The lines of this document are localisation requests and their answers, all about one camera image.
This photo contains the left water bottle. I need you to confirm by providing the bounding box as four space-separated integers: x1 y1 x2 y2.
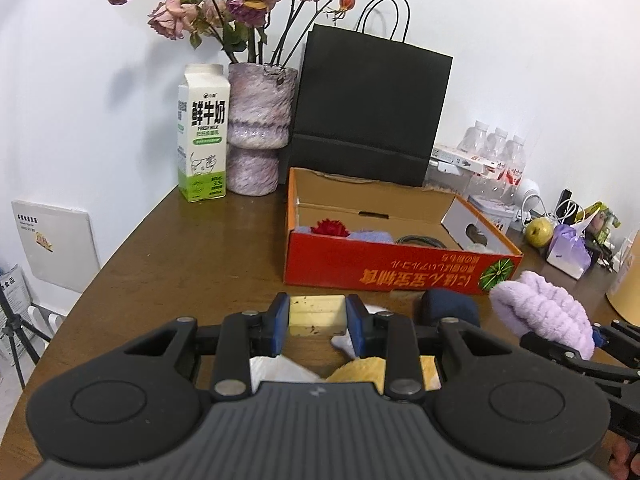
457 120 488 155

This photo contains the black tripod stand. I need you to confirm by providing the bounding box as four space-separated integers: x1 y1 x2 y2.
0 292 51 389

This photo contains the small white desk fan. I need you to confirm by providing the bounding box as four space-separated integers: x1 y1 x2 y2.
513 178 548 226

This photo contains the red fabric rose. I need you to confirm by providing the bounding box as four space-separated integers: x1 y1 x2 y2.
310 219 350 237

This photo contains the white charging cable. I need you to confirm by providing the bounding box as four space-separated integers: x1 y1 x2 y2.
519 193 586 229

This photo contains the clear plastic food container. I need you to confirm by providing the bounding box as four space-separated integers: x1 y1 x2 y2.
424 159 474 196

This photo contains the flat white pink box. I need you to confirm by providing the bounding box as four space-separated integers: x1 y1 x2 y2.
432 144 499 174

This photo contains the orange cardboard box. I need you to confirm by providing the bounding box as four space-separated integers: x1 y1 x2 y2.
283 168 523 295

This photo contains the white green milk carton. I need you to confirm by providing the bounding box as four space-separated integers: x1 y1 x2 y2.
177 64 230 203

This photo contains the yellow white plush toy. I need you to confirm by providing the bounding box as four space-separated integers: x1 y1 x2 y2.
326 356 440 393

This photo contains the pale yellow sponge block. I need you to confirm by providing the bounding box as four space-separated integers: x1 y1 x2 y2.
288 295 347 337

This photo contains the lavender fluffy towel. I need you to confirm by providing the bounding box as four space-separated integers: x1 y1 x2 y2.
489 271 596 360

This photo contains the braided black cable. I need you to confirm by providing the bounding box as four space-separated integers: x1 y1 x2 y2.
395 234 448 250

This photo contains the water bottle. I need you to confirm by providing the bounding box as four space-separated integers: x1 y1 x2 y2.
480 128 508 160
499 136 526 186
457 120 488 155

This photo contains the purple speckled vase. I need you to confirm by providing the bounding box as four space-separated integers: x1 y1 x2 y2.
227 63 297 196

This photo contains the right water bottle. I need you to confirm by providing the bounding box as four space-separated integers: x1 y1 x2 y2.
499 136 526 186

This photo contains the navy blue soft pouch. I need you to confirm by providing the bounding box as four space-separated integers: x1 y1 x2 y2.
413 288 480 327

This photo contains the yellow green apple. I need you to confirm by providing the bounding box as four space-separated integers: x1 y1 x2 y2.
524 217 554 249

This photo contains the middle water bottle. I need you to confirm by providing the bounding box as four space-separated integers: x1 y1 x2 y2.
480 128 508 160

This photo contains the person's right hand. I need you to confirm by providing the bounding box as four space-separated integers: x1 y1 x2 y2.
608 438 631 480

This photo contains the dried rose bouquet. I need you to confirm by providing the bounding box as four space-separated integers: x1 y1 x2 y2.
107 0 356 67

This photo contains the lavender folded cloth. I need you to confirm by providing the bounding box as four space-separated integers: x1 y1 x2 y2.
294 225 396 245

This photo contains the lavender gift bag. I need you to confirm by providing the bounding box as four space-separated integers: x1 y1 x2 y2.
547 224 591 280

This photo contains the black paper shopping bag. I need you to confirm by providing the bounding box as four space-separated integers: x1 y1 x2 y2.
285 25 452 186

